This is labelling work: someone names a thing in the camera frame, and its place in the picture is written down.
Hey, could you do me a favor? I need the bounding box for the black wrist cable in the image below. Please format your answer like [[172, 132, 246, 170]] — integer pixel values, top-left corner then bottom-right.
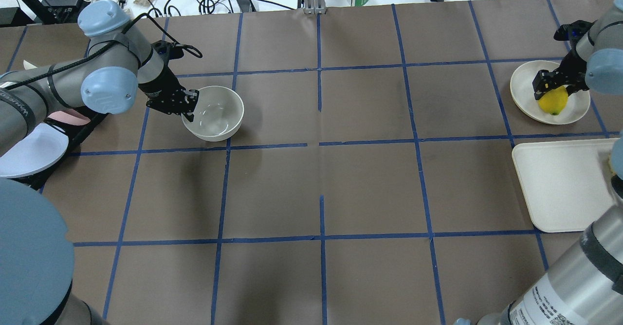
[[0, 14, 203, 92]]

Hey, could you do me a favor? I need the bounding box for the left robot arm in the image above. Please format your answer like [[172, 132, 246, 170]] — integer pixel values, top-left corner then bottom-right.
[[1, 0, 200, 325]]

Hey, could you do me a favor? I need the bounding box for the light blue plate in rack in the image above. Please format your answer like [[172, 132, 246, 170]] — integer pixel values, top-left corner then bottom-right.
[[0, 123, 69, 179]]

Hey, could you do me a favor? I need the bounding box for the white ceramic bowl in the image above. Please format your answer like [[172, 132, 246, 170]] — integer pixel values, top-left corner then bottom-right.
[[181, 86, 245, 143]]

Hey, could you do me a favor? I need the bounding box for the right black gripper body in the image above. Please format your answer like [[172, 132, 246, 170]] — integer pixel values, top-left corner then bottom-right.
[[555, 48, 589, 94]]

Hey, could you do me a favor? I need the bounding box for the cream round plate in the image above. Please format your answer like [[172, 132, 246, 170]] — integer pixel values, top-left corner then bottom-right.
[[510, 60, 591, 125]]

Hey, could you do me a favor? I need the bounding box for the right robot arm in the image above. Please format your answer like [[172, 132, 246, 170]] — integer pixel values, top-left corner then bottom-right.
[[478, 0, 622, 325]]

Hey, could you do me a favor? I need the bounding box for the pink plate in rack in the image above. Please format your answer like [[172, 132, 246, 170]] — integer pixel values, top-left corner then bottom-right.
[[48, 108, 91, 126]]

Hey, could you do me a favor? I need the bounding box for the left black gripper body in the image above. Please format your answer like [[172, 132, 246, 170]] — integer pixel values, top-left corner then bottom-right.
[[138, 70, 188, 116]]

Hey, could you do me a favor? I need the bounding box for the black box device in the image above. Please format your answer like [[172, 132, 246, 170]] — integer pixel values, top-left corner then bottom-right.
[[41, 0, 90, 23]]

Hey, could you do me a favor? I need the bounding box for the yellow lemon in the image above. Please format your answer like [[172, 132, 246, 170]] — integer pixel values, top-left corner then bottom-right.
[[536, 86, 569, 116]]

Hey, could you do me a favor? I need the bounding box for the white rectangular tray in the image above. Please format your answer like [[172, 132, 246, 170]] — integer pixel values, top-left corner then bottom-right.
[[512, 138, 622, 233]]

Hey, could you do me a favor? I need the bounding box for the cream plate in rack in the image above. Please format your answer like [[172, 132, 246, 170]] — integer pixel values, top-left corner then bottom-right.
[[22, 60, 38, 70]]

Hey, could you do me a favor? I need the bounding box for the black dish rack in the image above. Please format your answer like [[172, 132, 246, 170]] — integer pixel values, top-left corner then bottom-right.
[[13, 112, 107, 191]]

